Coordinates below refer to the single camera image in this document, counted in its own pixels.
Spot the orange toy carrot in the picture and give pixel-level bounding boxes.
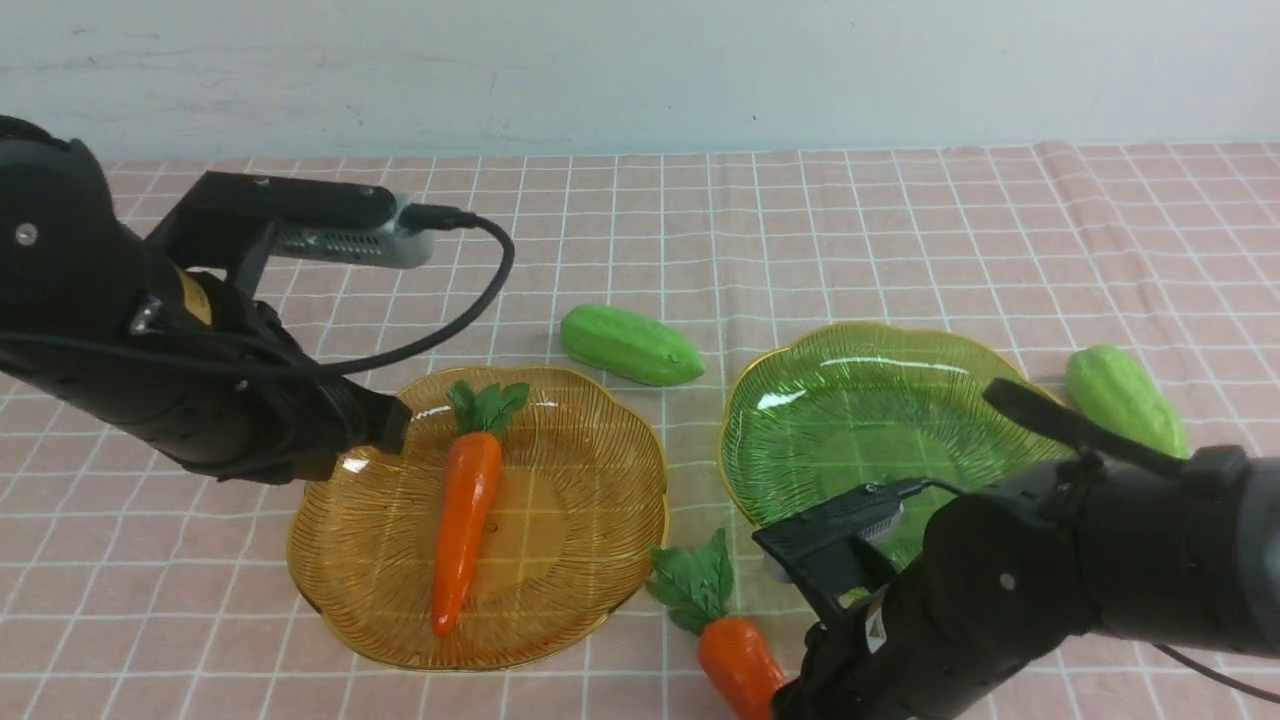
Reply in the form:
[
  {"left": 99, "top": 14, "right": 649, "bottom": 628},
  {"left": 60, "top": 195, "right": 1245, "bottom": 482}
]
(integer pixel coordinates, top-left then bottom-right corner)
[
  {"left": 645, "top": 528, "right": 786, "bottom": 719},
  {"left": 431, "top": 380, "right": 530, "bottom": 638}
]

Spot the green glass plate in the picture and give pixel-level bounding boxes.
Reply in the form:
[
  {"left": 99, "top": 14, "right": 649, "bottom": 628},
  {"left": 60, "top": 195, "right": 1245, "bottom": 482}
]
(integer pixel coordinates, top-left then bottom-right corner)
[{"left": 719, "top": 322, "right": 1069, "bottom": 528}]

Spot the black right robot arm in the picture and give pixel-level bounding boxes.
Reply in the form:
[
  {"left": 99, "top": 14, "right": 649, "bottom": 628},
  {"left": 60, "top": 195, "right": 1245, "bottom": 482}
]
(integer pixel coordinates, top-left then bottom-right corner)
[{"left": 771, "top": 446, "right": 1277, "bottom": 719}]

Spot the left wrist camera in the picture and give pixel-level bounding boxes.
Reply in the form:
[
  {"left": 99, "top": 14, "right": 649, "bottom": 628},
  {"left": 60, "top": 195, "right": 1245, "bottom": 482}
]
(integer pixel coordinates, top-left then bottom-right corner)
[{"left": 143, "top": 170, "right": 435, "bottom": 296}]

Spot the amber glass plate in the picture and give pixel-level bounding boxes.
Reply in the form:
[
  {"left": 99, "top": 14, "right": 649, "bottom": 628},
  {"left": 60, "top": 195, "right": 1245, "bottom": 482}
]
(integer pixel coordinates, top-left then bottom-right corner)
[{"left": 287, "top": 366, "right": 669, "bottom": 673}]

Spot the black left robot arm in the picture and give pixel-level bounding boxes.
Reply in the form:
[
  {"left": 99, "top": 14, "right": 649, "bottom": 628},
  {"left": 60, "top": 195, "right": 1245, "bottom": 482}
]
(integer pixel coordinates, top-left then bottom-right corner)
[{"left": 1, "top": 117, "right": 410, "bottom": 486}]

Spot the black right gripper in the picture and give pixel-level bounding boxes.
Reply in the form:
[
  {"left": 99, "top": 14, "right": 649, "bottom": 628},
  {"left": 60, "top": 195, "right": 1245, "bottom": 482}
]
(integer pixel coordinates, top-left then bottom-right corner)
[{"left": 771, "top": 575, "right": 1001, "bottom": 719}]

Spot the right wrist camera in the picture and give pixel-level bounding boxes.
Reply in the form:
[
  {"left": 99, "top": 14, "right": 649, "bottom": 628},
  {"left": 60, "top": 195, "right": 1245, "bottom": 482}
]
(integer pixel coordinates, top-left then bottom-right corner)
[{"left": 751, "top": 477, "right": 928, "bottom": 626}]

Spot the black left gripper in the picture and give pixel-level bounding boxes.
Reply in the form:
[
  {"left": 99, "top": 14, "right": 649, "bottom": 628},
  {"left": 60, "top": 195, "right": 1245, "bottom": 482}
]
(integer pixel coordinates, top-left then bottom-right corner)
[{"left": 60, "top": 270, "right": 411, "bottom": 486}]

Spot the green toy gourd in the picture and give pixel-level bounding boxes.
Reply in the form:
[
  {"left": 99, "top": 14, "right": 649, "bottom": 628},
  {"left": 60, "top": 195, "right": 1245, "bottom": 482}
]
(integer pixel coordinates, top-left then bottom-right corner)
[
  {"left": 559, "top": 304, "right": 705, "bottom": 387},
  {"left": 1065, "top": 345, "right": 1190, "bottom": 459}
]

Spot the black right camera cable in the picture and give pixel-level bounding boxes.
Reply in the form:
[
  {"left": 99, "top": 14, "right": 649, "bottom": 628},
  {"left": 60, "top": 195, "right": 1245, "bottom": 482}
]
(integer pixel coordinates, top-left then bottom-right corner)
[{"left": 1149, "top": 642, "right": 1280, "bottom": 705}]

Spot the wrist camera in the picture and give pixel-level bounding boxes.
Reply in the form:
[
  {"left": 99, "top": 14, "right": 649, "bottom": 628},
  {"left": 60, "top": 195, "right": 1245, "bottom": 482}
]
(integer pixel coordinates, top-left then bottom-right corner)
[
  {"left": 751, "top": 477, "right": 928, "bottom": 626},
  {"left": 143, "top": 170, "right": 435, "bottom": 296}
]

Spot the pink checkered tablecloth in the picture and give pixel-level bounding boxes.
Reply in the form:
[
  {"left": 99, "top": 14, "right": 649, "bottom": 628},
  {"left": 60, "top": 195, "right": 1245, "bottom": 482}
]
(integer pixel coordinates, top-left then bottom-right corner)
[{"left": 1, "top": 143, "right": 1279, "bottom": 719}]

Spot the black left camera cable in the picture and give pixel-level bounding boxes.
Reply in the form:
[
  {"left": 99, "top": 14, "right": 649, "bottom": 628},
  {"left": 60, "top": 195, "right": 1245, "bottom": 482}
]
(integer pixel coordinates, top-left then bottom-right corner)
[{"left": 230, "top": 204, "right": 516, "bottom": 380}]

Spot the black camera cable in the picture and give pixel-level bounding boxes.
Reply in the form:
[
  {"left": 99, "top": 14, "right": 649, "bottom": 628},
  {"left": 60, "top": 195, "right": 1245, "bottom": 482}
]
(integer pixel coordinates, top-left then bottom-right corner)
[
  {"left": 1149, "top": 642, "right": 1280, "bottom": 705},
  {"left": 230, "top": 204, "right": 516, "bottom": 380}
]

